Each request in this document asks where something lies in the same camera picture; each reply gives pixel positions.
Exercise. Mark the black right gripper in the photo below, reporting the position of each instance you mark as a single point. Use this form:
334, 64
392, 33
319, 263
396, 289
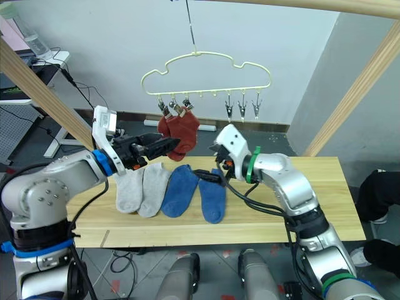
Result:
225, 164

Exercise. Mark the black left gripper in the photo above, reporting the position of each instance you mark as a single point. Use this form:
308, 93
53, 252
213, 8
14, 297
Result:
128, 153

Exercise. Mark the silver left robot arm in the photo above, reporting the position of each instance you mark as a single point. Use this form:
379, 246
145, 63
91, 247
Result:
37, 193

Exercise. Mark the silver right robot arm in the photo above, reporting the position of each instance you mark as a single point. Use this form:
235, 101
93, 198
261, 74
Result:
281, 175

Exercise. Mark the metal hanger clip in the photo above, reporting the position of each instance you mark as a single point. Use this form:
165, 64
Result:
229, 109
257, 107
242, 109
172, 103
162, 106
187, 102

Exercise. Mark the cream cloud-shaped clip hanger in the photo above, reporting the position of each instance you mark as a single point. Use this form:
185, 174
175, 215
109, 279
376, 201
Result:
196, 53

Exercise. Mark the red sock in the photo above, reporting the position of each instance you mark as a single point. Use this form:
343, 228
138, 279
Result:
175, 128
162, 126
190, 125

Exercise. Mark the blue sock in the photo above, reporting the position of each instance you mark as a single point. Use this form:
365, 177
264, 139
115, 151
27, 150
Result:
212, 203
178, 193

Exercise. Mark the grey sock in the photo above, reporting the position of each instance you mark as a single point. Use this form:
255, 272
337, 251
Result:
128, 193
153, 187

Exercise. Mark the grey rounded robot leg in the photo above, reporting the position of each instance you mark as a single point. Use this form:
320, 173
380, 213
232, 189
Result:
257, 275
178, 278

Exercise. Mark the white desk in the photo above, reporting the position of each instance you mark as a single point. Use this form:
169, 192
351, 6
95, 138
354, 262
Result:
61, 57

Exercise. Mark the small black box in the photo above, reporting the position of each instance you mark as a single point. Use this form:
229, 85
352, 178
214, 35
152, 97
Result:
292, 288

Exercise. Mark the grey pegboard panel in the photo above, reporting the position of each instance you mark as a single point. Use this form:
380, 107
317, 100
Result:
15, 131

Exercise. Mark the clear plastic bottle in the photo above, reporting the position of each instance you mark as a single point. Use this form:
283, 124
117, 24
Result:
34, 40

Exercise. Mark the white shoe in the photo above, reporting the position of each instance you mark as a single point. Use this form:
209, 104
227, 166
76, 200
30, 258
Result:
357, 256
379, 219

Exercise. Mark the black trouser leg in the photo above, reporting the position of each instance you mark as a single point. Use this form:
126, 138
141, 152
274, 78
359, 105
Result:
378, 193
382, 253

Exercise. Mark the pink box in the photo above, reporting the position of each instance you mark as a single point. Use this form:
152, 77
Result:
12, 37

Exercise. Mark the pale green lid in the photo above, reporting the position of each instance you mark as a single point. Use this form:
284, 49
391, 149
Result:
7, 7

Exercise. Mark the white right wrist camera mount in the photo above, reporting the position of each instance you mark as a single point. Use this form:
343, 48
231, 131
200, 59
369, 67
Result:
232, 139

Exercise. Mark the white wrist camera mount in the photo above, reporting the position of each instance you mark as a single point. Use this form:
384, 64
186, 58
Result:
232, 139
104, 120

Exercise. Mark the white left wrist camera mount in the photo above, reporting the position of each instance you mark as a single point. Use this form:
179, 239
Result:
104, 120

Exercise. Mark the wooden frame post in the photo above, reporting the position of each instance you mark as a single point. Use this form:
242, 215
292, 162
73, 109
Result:
353, 93
40, 93

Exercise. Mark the wooden frame crossbeam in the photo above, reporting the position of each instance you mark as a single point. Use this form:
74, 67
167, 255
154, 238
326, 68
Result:
343, 7

